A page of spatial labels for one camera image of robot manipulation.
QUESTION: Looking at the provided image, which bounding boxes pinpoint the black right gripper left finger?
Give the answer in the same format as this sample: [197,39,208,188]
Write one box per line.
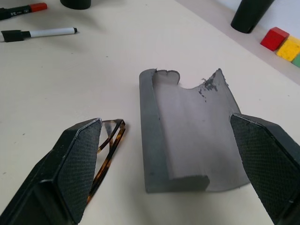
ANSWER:
[0,118,103,225]

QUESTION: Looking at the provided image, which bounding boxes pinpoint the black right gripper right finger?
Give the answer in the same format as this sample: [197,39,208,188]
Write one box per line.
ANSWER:
[228,112,300,225]

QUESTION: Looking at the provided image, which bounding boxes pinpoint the tortoiseshell glasses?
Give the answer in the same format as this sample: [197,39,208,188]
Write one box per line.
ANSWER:
[86,119,127,204]

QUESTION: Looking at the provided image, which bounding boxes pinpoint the grey open glasses case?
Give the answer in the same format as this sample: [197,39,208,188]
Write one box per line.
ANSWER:
[139,68,251,194]

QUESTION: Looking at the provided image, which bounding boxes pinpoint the yellow wooden block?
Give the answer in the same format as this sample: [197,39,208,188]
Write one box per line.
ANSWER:
[276,35,300,62]

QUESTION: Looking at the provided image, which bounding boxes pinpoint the red wooden block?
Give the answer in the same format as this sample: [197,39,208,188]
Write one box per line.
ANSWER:
[260,26,290,51]

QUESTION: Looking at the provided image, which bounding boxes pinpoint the white marker with black cap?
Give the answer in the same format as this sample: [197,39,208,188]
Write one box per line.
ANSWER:
[0,27,79,43]

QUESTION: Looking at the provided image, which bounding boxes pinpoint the black tapered cup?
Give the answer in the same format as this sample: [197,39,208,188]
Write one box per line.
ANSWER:
[230,0,275,34]

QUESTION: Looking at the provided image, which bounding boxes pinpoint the black round pen holder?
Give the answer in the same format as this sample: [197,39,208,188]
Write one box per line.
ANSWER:
[60,0,92,11]

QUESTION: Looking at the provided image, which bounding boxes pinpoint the black marker with red cap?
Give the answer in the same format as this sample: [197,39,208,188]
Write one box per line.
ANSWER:
[0,2,48,22]

